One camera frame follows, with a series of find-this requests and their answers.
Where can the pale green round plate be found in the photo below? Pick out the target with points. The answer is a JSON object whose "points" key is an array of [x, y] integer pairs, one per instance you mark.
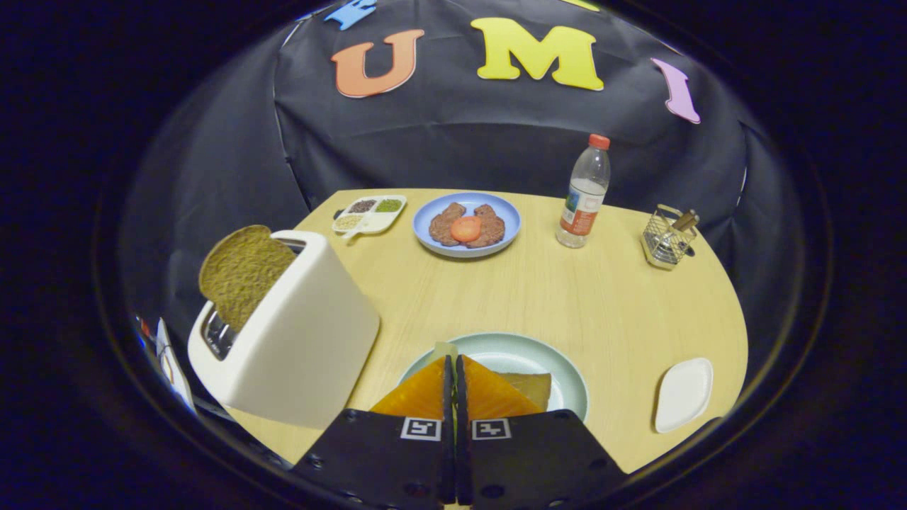
{"points": [[517, 350]]}

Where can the clear plastic water bottle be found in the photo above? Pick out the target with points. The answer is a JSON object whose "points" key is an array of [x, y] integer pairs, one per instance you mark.
{"points": [[584, 205]]}

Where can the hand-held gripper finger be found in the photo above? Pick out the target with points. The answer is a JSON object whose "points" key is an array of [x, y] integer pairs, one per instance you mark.
{"points": [[460, 397], [448, 397]]}

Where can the small white square plate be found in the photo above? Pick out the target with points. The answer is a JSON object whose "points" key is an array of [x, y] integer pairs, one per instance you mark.
{"points": [[684, 393]]}

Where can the green lettuce leaf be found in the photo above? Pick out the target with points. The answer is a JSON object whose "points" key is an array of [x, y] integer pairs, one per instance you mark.
{"points": [[443, 349]]}

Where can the black backdrop cloth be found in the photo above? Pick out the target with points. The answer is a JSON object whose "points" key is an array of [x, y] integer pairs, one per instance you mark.
{"points": [[453, 142]]}

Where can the red tomato slice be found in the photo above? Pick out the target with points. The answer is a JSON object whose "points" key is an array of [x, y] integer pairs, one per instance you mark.
{"points": [[465, 229]]}

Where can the white toaster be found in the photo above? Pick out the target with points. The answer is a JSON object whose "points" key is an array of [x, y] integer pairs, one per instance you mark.
{"points": [[305, 340]]}

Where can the tan bread slice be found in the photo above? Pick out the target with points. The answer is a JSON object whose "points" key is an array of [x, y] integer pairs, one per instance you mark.
{"points": [[531, 388]]}

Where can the brown meat patty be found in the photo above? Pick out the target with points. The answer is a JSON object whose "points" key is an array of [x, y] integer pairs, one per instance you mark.
{"points": [[441, 227], [492, 227]]}

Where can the blue round plate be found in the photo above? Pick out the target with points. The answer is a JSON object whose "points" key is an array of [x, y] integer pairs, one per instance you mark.
{"points": [[506, 212]]}

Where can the white divided seasoning tray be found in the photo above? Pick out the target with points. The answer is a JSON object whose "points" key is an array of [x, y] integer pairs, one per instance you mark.
{"points": [[379, 221]]}

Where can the toasted bread slice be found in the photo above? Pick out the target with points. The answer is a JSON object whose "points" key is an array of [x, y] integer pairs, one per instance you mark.
{"points": [[244, 273]]}

